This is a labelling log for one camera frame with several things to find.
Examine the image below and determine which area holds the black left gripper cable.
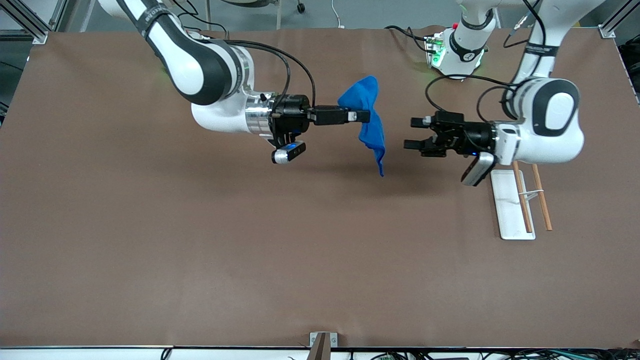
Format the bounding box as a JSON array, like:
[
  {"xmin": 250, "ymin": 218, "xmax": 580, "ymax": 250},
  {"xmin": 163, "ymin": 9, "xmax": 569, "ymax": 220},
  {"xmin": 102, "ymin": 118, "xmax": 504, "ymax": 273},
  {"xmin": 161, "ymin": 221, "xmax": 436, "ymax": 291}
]
[{"xmin": 424, "ymin": 73, "xmax": 524, "ymax": 124}]

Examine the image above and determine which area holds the aluminium frame post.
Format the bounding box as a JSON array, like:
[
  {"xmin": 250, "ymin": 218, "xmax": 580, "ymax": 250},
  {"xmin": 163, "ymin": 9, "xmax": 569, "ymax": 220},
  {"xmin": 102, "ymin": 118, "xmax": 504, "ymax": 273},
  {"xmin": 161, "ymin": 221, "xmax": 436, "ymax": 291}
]
[
  {"xmin": 598, "ymin": 0, "xmax": 640, "ymax": 40},
  {"xmin": 0, "ymin": 0, "xmax": 49, "ymax": 45}
]

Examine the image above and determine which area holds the brown table cover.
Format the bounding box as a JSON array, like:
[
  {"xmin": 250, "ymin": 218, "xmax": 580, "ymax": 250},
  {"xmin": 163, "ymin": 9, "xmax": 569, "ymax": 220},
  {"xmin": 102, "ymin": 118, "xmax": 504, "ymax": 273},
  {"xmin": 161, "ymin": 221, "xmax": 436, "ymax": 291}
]
[{"xmin": 0, "ymin": 25, "xmax": 640, "ymax": 349}]

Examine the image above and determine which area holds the white rack base plate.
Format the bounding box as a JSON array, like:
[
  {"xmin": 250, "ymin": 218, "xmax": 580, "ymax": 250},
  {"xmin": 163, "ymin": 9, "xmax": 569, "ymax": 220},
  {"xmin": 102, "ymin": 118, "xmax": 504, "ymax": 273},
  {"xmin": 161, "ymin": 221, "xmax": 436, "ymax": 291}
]
[{"xmin": 490, "ymin": 169, "xmax": 537, "ymax": 241}]

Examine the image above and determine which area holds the blue microfibre towel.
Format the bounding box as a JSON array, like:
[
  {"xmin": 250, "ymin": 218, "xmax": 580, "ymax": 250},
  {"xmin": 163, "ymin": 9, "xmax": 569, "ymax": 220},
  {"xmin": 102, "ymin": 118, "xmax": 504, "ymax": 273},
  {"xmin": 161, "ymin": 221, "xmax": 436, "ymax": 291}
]
[{"xmin": 337, "ymin": 75, "xmax": 387, "ymax": 178}]

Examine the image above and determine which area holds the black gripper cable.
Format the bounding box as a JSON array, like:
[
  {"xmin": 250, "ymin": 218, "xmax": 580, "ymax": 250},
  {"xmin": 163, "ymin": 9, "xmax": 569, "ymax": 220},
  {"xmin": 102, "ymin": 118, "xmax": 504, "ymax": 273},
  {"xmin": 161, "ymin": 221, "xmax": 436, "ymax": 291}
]
[
  {"xmin": 424, "ymin": 73, "xmax": 524, "ymax": 124},
  {"xmin": 224, "ymin": 38, "xmax": 318, "ymax": 110}
]

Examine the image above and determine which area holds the grey metal edge bracket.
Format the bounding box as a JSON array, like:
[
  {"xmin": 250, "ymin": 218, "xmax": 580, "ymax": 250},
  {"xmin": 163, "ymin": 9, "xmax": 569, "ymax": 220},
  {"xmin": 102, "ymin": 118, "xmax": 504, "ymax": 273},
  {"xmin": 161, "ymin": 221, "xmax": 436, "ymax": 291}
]
[{"xmin": 309, "ymin": 332, "xmax": 339, "ymax": 360}]

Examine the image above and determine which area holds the black right arm base cable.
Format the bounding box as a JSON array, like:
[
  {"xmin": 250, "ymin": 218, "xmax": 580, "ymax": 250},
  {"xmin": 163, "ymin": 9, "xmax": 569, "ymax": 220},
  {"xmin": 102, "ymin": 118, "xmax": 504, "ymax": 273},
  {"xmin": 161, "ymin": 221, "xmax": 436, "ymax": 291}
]
[{"xmin": 172, "ymin": 0, "xmax": 230, "ymax": 40}]

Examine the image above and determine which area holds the wooden rack rod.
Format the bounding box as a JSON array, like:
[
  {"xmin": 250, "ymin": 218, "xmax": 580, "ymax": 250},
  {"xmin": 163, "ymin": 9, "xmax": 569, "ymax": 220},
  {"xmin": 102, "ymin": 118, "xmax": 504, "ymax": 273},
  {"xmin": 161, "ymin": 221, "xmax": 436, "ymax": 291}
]
[
  {"xmin": 513, "ymin": 160, "xmax": 534, "ymax": 234},
  {"xmin": 531, "ymin": 163, "xmax": 554, "ymax": 232}
]

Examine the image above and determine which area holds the white floor cable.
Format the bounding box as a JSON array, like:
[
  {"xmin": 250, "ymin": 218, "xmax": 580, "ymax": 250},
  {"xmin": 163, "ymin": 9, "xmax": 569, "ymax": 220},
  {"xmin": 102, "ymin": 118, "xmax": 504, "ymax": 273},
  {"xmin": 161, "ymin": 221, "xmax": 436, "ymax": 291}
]
[{"xmin": 331, "ymin": 0, "xmax": 347, "ymax": 29}]

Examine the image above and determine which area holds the black left arm base cable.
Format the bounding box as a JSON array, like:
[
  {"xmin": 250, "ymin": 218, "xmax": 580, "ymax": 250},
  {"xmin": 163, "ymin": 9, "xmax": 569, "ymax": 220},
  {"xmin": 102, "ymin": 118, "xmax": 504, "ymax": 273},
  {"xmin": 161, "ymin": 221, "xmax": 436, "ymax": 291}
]
[{"xmin": 384, "ymin": 24, "xmax": 432, "ymax": 54}]

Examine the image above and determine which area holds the black arm base cable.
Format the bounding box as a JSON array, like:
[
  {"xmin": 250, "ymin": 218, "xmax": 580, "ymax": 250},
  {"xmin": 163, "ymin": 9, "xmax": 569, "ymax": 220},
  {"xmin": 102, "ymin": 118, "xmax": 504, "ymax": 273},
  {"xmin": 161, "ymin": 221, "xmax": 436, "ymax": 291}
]
[
  {"xmin": 384, "ymin": 24, "xmax": 432, "ymax": 54},
  {"xmin": 172, "ymin": 0, "xmax": 230, "ymax": 40}
]

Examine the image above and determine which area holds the office chair base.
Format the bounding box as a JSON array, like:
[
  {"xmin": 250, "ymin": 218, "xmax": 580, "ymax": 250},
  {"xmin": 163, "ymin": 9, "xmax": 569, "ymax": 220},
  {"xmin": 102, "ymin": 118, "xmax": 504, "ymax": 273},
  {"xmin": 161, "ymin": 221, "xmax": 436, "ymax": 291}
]
[{"xmin": 205, "ymin": 0, "xmax": 307, "ymax": 30}]

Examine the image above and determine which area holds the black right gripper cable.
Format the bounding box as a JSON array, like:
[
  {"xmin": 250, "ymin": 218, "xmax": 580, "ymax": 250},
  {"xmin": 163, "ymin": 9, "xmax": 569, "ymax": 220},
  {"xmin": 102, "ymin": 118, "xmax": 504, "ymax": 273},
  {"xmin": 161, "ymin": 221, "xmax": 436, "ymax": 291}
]
[{"xmin": 224, "ymin": 38, "xmax": 318, "ymax": 110}]

